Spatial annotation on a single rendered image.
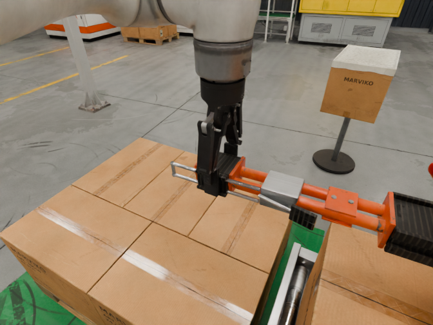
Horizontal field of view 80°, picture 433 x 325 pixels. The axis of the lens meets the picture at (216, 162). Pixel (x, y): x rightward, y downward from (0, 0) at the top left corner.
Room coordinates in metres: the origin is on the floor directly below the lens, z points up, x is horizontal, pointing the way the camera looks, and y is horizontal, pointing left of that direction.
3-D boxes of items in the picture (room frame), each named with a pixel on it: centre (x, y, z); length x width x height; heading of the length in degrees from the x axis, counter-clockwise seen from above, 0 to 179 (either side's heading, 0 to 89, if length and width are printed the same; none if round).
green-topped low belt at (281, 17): (7.92, -1.46, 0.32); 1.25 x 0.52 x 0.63; 67
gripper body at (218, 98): (0.42, -0.01, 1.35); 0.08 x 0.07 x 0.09; 153
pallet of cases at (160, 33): (7.88, 1.82, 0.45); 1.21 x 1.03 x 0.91; 67
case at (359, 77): (2.07, -1.17, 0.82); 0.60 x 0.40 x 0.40; 148
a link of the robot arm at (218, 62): (0.42, -0.01, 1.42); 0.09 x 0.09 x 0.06
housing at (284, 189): (0.37, -0.13, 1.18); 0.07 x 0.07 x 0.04; 63
